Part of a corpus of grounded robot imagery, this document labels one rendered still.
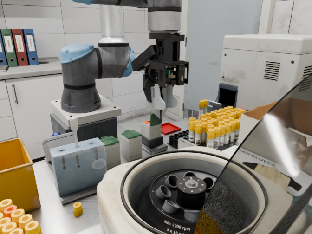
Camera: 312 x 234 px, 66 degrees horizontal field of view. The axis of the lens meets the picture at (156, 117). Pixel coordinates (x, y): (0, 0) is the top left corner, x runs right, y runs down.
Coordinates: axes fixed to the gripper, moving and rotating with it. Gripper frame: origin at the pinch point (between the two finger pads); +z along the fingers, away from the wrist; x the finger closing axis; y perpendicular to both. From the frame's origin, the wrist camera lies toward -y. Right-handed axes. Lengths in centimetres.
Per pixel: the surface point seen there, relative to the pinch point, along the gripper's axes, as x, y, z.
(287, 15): 167, -61, -30
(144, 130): -2.0, -4.2, 6.2
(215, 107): 30.7, -7.5, 6.3
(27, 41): -1, -196, -9
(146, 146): -2.5, -2.2, 10.2
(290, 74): 38.5, 13.2, -8.2
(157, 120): 0.2, -0.9, 2.7
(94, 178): -20.8, 5.9, 8.8
